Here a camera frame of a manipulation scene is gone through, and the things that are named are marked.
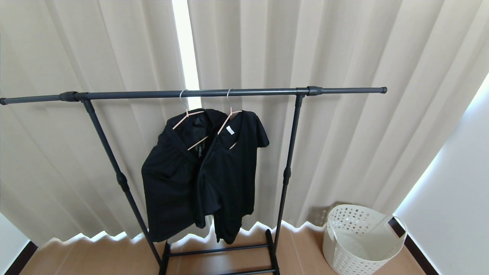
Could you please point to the black garment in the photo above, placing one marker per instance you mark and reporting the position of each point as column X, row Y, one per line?
column 233, row 183

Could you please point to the white laundry basket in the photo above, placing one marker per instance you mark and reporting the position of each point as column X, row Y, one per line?
column 355, row 259

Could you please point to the black shorts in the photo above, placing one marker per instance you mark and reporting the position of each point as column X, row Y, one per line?
column 168, row 198

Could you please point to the pink clothes hanger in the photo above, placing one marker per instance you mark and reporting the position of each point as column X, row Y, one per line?
column 230, row 110
column 187, row 112

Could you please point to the black clothes rack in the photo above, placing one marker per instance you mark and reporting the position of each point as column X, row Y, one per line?
column 133, row 94

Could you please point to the beige curtain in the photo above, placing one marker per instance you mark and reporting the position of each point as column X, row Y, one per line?
column 344, row 46
column 95, row 46

